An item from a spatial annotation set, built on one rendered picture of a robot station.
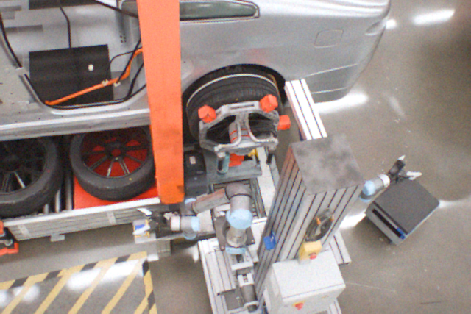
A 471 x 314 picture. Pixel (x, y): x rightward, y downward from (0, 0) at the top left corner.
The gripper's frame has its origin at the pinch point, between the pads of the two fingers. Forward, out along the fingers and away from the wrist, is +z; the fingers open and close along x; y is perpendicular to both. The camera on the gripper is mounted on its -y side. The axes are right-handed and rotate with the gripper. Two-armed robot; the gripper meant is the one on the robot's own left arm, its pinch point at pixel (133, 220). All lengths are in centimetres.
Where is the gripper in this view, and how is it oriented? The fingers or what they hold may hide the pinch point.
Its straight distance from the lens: 294.2
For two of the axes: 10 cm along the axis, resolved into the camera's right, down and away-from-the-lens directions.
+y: -0.5, 6.3, 7.8
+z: -10.0, -0.3, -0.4
